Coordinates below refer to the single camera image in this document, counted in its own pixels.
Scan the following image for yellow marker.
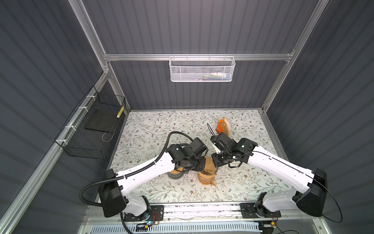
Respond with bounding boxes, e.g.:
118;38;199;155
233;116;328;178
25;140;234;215
116;106;125;119

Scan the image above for black corrugated cable conduit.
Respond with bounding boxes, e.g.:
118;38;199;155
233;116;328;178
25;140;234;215
78;131;195;208

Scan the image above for orange coffee filter pack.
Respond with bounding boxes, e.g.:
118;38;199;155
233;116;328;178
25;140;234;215
216;118;232;137

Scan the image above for grey glass carafe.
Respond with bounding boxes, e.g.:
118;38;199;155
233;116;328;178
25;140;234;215
167;172;188;179

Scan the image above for black wire basket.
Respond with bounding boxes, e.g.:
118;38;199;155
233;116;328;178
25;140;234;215
55;87;126;160

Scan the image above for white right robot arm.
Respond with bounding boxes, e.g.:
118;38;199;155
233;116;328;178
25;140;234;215
210;133;328;217

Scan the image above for white wire basket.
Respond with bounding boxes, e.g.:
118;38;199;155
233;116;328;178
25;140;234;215
168;56;236;82

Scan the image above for bamboo ring holder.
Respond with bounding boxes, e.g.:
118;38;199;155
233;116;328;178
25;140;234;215
198;172;216;180
169;167;184;175

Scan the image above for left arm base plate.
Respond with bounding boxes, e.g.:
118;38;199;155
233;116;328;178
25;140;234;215
124;205;165;222

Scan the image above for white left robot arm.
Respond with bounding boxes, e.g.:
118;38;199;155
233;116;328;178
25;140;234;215
98;137;208;220

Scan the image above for orange glass carafe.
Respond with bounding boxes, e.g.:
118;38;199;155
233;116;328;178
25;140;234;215
198;177;217;186

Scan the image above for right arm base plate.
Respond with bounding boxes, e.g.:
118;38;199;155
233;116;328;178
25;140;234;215
239;202;281;218

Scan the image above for items in white basket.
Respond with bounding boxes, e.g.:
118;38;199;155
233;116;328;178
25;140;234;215
194;72;232;82

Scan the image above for black flat pad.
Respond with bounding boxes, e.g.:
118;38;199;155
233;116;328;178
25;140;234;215
85;109;119;133

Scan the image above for white slotted cable duct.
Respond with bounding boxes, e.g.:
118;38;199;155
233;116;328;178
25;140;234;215
90;222;261;234

